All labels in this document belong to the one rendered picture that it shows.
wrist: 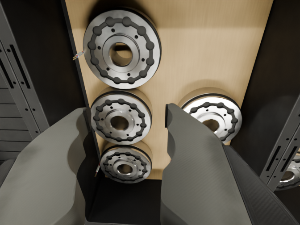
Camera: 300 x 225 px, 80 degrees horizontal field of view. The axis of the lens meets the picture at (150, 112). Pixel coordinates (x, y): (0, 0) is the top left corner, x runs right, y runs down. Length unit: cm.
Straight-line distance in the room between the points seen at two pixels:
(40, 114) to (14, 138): 23
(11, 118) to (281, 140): 44
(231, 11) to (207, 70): 8
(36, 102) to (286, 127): 28
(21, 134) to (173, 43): 35
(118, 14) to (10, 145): 37
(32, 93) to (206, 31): 23
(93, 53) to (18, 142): 28
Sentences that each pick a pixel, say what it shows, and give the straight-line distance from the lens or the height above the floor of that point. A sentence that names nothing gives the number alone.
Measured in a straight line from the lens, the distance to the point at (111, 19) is 25.
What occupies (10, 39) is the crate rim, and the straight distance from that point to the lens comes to 22.
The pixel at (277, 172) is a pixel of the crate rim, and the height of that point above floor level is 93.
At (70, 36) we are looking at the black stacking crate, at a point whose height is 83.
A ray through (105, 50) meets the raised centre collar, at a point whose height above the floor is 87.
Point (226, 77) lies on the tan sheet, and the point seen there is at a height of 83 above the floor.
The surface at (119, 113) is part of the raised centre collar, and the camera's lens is 28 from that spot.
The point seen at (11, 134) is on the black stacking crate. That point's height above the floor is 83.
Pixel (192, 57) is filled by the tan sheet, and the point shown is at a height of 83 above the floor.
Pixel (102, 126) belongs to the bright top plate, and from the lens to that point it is 31.
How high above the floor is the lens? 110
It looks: 57 degrees down
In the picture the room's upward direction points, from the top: 174 degrees counter-clockwise
